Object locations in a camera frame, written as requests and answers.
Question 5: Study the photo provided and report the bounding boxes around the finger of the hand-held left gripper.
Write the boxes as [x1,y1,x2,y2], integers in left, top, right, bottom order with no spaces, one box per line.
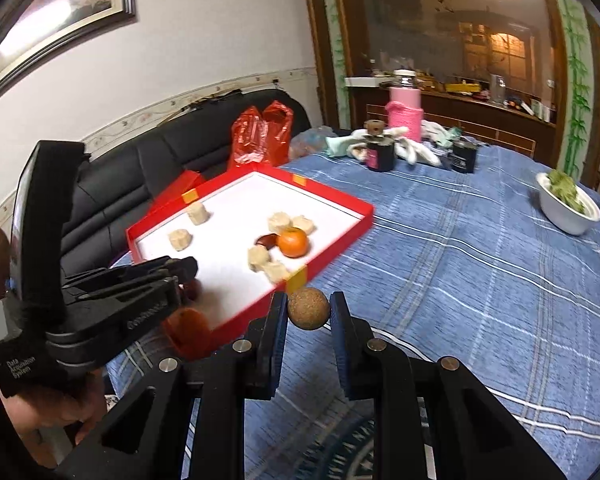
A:
[70,256,181,286]
[62,258,200,307]

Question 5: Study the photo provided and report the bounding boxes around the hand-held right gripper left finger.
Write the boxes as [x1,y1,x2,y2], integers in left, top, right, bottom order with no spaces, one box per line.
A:
[55,291,290,480]

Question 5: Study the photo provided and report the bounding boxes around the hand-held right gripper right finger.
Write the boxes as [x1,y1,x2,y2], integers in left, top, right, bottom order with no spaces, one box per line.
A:
[329,290,567,480]

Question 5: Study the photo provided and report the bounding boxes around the brown longan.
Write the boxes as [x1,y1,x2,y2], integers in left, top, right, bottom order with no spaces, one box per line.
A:
[287,287,330,331]

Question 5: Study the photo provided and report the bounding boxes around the large orange mandarin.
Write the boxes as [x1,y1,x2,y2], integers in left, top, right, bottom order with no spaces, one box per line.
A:
[161,309,215,361]

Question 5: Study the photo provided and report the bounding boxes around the small orange mandarin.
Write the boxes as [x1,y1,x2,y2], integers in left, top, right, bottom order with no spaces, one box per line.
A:
[277,226,310,259]

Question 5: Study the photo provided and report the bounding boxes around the shallow red gift box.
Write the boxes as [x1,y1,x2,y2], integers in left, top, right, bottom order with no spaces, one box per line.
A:
[126,164,375,361]

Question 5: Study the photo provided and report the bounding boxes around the person's left hand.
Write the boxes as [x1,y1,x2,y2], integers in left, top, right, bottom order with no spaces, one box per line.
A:
[0,334,109,467]

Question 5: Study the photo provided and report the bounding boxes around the red box lid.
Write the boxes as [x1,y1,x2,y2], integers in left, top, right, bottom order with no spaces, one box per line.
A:
[147,170,206,216]

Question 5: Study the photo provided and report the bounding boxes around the black leather sofa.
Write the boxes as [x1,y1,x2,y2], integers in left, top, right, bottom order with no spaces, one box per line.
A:
[60,87,312,271]

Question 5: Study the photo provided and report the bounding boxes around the blue plaid tablecloth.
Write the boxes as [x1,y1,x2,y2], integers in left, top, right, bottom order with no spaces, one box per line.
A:
[107,142,600,480]

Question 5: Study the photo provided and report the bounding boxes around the red plastic bag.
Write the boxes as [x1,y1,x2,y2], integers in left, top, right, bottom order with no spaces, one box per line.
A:
[228,101,295,167]

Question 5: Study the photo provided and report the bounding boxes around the dark jar with cork stopper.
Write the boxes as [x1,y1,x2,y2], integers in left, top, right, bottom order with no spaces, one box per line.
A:
[362,119,397,173]

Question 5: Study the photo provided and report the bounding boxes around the white cotton glove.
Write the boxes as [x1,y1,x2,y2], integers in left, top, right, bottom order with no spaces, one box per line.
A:
[395,137,443,167]
[347,127,411,158]

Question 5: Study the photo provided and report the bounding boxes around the mint green cloth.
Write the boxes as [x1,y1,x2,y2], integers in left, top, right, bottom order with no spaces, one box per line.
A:
[325,132,358,158]

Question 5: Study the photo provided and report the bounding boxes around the clear plastic bag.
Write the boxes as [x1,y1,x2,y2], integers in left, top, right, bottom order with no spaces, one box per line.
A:
[289,127,338,161]

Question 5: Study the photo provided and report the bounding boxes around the black tin can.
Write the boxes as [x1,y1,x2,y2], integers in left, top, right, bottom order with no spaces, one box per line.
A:
[451,137,478,175]

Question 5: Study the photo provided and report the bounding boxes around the pale green white cloth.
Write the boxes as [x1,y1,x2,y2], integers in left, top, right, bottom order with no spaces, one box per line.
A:
[422,120,466,148]

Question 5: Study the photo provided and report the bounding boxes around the pink thermos bottle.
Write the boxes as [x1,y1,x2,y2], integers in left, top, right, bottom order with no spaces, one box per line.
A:
[385,70,425,143]

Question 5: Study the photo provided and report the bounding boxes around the white bowl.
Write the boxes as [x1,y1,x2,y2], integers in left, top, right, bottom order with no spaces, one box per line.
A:
[536,172,600,236]

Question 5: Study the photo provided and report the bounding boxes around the framed painting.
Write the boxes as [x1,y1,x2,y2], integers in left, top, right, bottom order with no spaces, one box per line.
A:
[0,0,137,103]

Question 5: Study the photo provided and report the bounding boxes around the white flat box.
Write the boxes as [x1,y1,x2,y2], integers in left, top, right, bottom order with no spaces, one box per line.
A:
[344,76,393,88]

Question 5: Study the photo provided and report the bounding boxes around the green leafy vegetables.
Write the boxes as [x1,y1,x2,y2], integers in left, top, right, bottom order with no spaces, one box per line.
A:
[547,169,588,213]

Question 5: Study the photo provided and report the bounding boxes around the wooden sideboard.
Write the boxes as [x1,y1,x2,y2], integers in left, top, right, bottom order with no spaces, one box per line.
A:
[344,72,558,161]

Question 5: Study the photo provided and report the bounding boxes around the bamboo painted panel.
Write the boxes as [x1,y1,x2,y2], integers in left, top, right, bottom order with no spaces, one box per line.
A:
[317,0,351,126]
[550,0,596,181]

